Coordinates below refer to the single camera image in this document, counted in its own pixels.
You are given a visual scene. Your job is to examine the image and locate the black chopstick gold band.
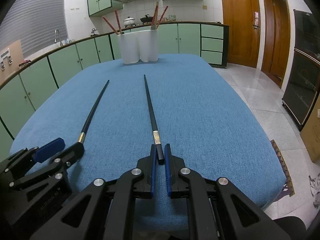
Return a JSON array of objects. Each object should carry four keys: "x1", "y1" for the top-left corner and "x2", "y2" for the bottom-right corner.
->
[{"x1": 144, "y1": 75, "x2": 165, "y2": 165}]

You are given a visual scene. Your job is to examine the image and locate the green lower kitchen cabinets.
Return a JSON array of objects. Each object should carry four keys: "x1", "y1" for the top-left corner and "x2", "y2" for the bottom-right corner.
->
[{"x1": 1, "y1": 22, "x2": 229, "y2": 159}]

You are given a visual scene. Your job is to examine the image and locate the cardboard board with clips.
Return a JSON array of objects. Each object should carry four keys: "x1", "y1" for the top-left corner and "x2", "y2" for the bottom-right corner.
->
[{"x1": 0, "y1": 40, "x2": 24, "y2": 84}]

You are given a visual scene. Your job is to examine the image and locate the blue tablecloth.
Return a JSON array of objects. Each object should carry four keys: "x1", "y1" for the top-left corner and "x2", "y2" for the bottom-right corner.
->
[{"x1": 10, "y1": 53, "x2": 287, "y2": 231}]

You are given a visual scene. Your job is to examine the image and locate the sink faucet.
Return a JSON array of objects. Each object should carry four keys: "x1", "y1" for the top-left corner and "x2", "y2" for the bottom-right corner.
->
[{"x1": 54, "y1": 29, "x2": 63, "y2": 47}]

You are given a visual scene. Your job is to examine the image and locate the cardboard box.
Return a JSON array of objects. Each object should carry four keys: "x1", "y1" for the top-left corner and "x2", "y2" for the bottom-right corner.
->
[{"x1": 300, "y1": 98, "x2": 320, "y2": 163}]

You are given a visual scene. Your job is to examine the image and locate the white twin utensil holder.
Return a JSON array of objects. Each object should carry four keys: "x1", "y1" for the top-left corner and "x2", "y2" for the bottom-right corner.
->
[{"x1": 118, "y1": 29, "x2": 159, "y2": 64}]

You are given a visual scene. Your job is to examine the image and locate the grey window blind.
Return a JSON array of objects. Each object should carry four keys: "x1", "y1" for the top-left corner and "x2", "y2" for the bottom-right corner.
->
[{"x1": 1, "y1": 0, "x2": 68, "y2": 56}]

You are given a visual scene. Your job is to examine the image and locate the red chopstick in holder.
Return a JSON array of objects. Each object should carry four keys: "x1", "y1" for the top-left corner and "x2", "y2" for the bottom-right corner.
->
[
  {"x1": 151, "y1": 1, "x2": 159, "y2": 30},
  {"x1": 114, "y1": 10, "x2": 122, "y2": 35},
  {"x1": 102, "y1": 16, "x2": 119, "y2": 35},
  {"x1": 155, "y1": 5, "x2": 169, "y2": 30}
]

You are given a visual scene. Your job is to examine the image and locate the white cooking pot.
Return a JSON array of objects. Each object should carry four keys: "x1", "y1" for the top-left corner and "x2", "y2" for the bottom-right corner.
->
[{"x1": 124, "y1": 16, "x2": 136, "y2": 28}]

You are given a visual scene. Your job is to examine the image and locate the black glass cabinet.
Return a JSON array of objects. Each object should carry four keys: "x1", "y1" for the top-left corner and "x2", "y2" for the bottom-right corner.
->
[{"x1": 282, "y1": 10, "x2": 319, "y2": 130}]

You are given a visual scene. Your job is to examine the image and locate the black wok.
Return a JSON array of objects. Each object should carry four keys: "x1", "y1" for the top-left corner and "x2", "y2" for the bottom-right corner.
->
[{"x1": 140, "y1": 14, "x2": 153, "y2": 25}]

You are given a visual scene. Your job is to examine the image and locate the wooden door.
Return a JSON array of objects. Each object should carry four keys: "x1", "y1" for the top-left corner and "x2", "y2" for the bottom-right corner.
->
[
  {"x1": 261, "y1": 0, "x2": 290, "y2": 87},
  {"x1": 222, "y1": 0, "x2": 260, "y2": 68}
]

